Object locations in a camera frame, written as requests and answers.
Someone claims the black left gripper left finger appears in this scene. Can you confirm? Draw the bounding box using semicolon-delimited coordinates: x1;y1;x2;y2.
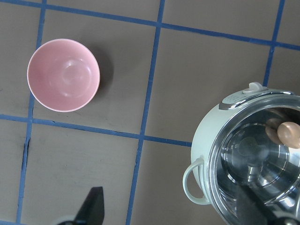
72;187;104;225

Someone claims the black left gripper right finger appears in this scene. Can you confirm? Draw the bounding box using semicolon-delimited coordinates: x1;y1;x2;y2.
236;186;295;225

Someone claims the brown egg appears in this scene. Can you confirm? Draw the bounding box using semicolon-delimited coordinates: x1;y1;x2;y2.
277;122;300;149

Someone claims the white electric cooking pot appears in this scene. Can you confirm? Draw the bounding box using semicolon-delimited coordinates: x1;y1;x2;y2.
182;82;300;225

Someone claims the pink bowl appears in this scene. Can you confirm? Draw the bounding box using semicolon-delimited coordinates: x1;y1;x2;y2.
27;38;100;113

